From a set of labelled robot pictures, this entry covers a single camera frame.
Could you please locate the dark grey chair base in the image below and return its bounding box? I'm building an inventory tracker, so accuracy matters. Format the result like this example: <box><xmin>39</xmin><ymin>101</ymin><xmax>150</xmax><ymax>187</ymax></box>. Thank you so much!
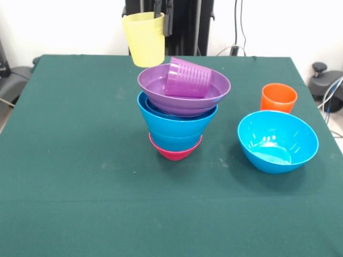
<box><xmin>308</xmin><ymin>62</ymin><xmax>343</xmax><ymax>113</ymax></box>

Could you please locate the black wall cable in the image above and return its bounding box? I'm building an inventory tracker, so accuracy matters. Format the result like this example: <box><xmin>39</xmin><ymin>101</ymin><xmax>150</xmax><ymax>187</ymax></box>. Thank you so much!
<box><xmin>215</xmin><ymin>0</ymin><xmax>248</xmax><ymax>57</ymax></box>

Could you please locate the dark green tablecloth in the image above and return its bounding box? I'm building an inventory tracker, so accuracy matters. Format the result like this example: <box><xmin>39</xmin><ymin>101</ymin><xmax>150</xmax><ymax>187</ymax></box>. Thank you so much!
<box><xmin>0</xmin><ymin>54</ymin><xmax>343</xmax><ymax>257</ymax></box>

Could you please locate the small red bowl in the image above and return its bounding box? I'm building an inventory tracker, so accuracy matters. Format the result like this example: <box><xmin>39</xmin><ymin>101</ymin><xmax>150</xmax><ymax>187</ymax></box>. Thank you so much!
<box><xmin>148</xmin><ymin>133</ymin><xmax>203</xmax><ymax>162</ymax></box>

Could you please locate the grey padded chair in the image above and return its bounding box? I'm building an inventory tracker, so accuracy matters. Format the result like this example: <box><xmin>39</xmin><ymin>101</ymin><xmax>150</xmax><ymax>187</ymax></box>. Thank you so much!
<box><xmin>0</xmin><ymin>40</ymin><xmax>41</xmax><ymax>108</ymax></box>

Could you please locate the bundle of light cables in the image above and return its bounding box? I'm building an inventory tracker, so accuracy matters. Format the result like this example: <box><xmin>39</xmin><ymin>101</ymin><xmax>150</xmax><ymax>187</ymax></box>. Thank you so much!
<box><xmin>318</xmin><ymin>76</ymin><xmax>343</xmax><ymax>140</ymax></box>

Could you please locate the orange cup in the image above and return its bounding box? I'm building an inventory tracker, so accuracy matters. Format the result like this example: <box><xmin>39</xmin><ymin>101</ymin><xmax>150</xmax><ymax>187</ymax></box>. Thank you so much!
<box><xmin>260</xmin><ymin>83</ymin><xmax>299</xmax><ymax>114</ymax></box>

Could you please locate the yellow cup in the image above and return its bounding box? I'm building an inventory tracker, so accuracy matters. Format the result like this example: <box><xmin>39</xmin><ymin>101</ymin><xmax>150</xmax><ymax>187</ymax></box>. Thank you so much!
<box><xmin>121</xmin><ymin>11</ymin><xmax>166</xmax><ymax>69</ymax></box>

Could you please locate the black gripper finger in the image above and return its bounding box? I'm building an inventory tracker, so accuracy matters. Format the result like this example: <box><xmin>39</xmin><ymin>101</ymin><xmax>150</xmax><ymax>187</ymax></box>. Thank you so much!
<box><xmin>163</xmin><ymin>0</ymin><xmax>174</xmax><ymax>38</ymax></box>
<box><xmin>153</xmin><ymin>0</ymin><xmax>163</xmax><ymax>19</ymax></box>

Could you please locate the wide purple bowl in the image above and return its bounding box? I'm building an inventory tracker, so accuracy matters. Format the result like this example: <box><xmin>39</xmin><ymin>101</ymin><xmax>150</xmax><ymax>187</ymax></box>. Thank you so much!
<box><xmin>137</xmin><ymin>63</ymin><xmax>232</xmax><ymax>118</ymax></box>

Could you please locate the large blue bowl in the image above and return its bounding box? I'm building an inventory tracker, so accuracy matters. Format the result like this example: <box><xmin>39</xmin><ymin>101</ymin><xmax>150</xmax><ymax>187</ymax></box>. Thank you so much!
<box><xmin>136</xmin><ymin>90</ymin><xmax>219</xmax><ymax>139</ymax></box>
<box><xmin>237</xmin><ymin>110</ymin><xmax>319</xmax><ymax>175</ymax></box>

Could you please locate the purple cup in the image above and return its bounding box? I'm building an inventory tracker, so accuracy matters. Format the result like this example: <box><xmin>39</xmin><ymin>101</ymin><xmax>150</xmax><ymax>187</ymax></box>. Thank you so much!
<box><xmin>163</xmin><ymin>56</ymin><xmax>213</xmax><ymax>99</ymax></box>

